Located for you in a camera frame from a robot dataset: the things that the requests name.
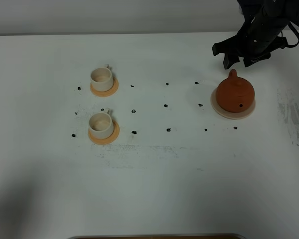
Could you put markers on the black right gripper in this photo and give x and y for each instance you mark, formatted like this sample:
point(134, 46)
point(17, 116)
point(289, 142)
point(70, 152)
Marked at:
point(258, 37)

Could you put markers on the brown clay teapot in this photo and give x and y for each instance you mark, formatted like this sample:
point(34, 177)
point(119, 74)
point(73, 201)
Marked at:
point(235, 94)

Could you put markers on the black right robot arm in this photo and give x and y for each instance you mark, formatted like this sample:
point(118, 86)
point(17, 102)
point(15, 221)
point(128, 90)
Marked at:
point(289, 8)

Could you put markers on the cream teapot saucer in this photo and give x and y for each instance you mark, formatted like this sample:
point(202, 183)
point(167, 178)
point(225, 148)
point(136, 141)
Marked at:
point(230, 115)

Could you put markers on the far orange coaster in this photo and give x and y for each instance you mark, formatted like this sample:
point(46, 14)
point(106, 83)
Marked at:
point(107, 93)

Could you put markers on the orange coaster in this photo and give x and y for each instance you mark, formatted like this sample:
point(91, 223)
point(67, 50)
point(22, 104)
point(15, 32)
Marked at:
point(108, 140)
point(107, 93)

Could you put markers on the far white teacup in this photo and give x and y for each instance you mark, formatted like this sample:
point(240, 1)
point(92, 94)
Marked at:
point(102, 78)

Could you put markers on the white teacup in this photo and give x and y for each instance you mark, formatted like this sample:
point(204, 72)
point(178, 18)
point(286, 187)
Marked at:
point(102, 78)
point(101, 125)

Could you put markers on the near orange coaster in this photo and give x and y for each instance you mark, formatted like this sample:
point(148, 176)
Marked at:
point(108, 140)

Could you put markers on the near white teacup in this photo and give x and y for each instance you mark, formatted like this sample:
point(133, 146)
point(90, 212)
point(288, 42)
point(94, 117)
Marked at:
point(101, 125)

